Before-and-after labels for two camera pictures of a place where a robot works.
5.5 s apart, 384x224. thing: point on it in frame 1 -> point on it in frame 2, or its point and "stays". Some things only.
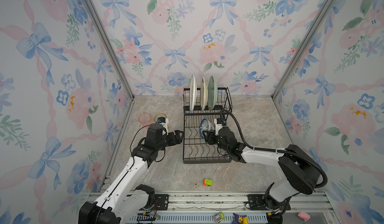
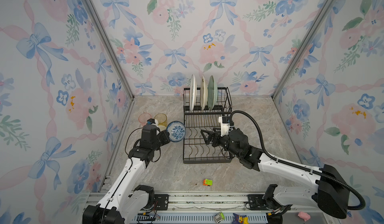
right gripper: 211,137 stays
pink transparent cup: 145,119 stays
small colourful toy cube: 207,182 stays
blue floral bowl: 206,125 -> 177,131
